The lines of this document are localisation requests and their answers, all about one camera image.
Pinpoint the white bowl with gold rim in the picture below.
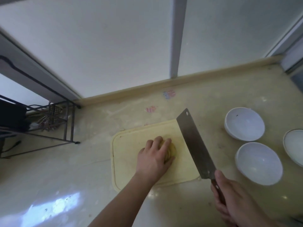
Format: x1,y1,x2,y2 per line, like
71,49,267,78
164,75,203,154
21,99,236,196
283,129,303,168

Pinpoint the sliced yellow potato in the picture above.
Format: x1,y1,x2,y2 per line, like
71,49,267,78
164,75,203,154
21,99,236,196
155,137,178,163

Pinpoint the pale yellow cutting board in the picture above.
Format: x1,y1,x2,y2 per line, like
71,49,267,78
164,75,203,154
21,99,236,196
110,119,202,193

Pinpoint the black box on rack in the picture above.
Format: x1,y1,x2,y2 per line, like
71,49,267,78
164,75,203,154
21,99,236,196
0,100,31,133

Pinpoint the steel cleaver with dark handle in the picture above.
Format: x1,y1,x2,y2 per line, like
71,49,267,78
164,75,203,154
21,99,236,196
176,108,227,206

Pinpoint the black metal wire rack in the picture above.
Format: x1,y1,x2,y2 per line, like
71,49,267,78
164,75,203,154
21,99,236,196
0,94,81,159

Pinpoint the white window frame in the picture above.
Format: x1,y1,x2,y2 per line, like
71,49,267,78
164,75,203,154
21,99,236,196
0,0,303,100

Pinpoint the person's left forearm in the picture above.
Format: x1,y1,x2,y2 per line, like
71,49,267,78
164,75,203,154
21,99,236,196
87,174,155,227

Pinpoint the checkered cloth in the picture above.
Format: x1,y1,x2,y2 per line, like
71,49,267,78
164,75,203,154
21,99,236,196
36,104,64,132

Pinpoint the person's left hand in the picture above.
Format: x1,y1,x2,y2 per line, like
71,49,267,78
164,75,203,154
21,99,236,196
135,136,176,185

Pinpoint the person's right hand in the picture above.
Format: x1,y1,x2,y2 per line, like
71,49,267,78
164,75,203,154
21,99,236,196
210,170,276,227

